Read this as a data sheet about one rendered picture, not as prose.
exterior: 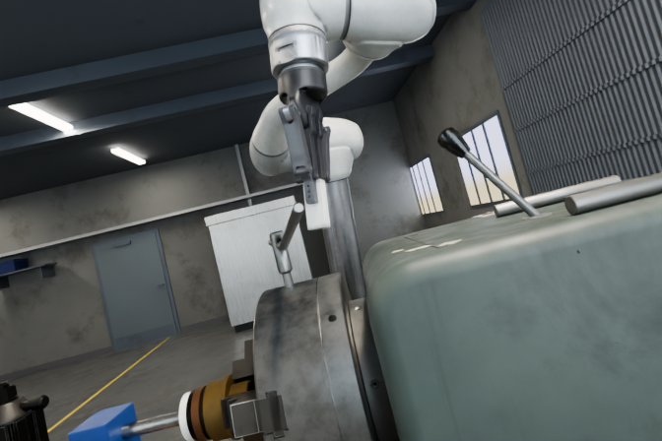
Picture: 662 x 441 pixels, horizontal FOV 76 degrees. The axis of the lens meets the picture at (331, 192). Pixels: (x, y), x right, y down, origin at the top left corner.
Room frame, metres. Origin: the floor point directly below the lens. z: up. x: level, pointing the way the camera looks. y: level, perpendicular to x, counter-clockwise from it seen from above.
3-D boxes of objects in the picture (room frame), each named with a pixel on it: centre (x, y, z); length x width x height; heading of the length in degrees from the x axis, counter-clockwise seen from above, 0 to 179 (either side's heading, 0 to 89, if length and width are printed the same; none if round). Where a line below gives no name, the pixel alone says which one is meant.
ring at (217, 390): (0.67, 0.24, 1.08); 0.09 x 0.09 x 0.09; 88
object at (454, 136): (0.60, -0.18, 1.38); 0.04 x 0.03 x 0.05; 88
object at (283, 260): (0.66, 0.10, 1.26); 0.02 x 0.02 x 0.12
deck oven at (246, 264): (7.88, 1.46, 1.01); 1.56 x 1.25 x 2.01; 94
